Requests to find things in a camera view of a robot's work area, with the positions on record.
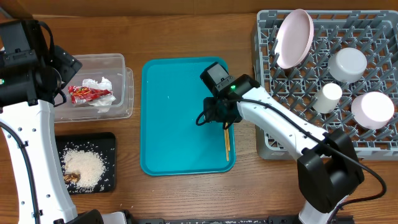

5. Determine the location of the white cup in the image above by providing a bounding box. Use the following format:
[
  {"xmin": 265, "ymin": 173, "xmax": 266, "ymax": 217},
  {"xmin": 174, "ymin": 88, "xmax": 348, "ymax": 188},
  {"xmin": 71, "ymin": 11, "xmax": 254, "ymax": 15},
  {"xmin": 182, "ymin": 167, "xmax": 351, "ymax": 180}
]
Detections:
[{"xmin": 313, "ymin": 83, "xmax": 343, "ymax": 114}]

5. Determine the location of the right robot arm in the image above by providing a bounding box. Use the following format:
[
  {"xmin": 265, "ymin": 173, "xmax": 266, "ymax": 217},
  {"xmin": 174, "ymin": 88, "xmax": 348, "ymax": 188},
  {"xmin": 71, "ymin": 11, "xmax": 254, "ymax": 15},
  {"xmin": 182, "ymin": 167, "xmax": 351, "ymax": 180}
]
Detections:
[{"xmin": 200, "ymin": 71, "xmax": 366, "ymax": 223}]

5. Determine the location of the white tissue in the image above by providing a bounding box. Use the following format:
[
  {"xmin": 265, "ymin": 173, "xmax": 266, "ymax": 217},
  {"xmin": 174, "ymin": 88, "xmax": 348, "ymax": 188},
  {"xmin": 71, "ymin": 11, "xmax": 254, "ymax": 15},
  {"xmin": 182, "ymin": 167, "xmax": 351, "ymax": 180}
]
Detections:
[{"xmin": 82, "ymin": 77, "xmax": 116, "ymax": 113}]

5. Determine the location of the pile of white rice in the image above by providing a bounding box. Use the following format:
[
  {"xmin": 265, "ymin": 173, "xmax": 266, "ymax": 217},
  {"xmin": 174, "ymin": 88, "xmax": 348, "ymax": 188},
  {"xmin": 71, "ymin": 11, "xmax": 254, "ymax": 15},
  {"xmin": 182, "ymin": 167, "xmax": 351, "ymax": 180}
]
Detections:
[{"xmin": 57, "ymin": 141, "xmax": 116, "ymax": 192}]

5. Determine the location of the large pink plate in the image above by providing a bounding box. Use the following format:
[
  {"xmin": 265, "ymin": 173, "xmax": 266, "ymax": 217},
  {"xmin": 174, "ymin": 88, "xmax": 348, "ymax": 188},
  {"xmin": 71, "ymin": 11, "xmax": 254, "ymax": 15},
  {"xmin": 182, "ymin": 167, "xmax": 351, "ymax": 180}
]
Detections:
[{"xmin": 274, "ymin": 9, "xmax": 314, "ymax": 69}]

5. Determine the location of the brown food scrap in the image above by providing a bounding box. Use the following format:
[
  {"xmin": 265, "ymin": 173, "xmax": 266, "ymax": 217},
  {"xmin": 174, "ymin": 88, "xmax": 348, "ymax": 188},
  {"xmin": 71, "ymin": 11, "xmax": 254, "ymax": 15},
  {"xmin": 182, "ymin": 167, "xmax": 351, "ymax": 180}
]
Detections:
[{"xmin": 63, "ymin": 173, "xmax": 80, "ymax": 184}]

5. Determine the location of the white-green bowl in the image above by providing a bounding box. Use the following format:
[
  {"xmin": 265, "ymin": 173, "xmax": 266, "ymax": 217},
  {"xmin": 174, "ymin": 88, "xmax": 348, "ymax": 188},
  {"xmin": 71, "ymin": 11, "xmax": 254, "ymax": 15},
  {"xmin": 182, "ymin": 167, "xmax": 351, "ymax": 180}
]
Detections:
[{"xmin": 328, "ymin": 47, "xmax": 368, "ymax": 83}]

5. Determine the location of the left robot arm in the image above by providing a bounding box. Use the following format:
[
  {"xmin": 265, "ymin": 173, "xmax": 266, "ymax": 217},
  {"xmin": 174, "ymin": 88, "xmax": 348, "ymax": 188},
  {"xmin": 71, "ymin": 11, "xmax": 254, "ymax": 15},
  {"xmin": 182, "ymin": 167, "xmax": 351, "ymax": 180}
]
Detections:
[{"xmin": 1, "ymin": 85, "xmax": 129, "ymax": 223}]

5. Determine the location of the red snack wrapper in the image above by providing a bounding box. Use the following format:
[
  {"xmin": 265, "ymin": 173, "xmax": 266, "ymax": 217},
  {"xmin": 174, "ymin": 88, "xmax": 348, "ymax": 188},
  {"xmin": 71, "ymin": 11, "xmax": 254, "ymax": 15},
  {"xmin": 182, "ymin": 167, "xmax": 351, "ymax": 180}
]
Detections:
[{"xmin": 68, "ymin": 86, "xmax": 112, "ymax": 105}]

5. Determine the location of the grey dishwasher rack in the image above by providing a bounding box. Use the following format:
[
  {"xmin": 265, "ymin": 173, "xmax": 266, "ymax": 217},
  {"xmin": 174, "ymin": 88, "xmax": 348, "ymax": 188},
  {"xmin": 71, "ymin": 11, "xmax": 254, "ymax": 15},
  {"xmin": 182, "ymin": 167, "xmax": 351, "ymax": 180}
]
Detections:
[{"xmin": 252, "ymin": 10, "xmax": 397, "ymax": 161}]

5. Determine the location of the small pink saucer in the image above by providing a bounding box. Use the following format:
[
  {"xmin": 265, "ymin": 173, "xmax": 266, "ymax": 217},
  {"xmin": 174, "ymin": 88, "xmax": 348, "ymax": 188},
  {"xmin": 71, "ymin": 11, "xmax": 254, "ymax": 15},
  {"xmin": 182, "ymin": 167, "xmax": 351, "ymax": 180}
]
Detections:
[{"xmin": 351, "ymin": 91, "xmax": 394, "ymax": 129}]

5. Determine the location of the teal plastic tray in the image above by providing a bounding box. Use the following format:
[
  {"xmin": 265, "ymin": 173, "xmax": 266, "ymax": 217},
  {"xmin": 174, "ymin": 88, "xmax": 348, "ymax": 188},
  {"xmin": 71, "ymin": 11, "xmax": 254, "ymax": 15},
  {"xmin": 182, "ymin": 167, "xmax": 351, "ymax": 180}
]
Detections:
[{"xmin": 140, "ymin": 57, "xmax": 236, "ymax": 176}]

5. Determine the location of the clear plastic bin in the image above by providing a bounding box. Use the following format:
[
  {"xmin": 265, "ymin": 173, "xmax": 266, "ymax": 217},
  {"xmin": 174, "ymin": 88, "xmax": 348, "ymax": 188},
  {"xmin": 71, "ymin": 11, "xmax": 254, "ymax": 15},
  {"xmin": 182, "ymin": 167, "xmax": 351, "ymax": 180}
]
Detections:
[{"xmin": 55, "ymin": 54, "xmax": 134, "ymax": 123}]

